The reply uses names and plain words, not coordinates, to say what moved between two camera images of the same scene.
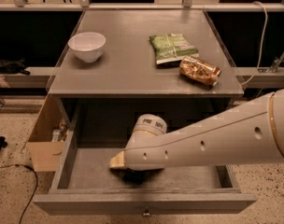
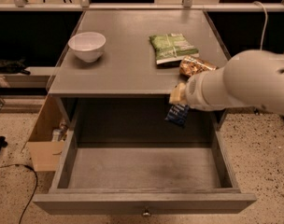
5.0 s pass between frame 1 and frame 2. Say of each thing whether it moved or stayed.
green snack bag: stayed
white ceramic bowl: stayed
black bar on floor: stayed
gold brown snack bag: stayed
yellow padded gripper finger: moved
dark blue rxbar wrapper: moved
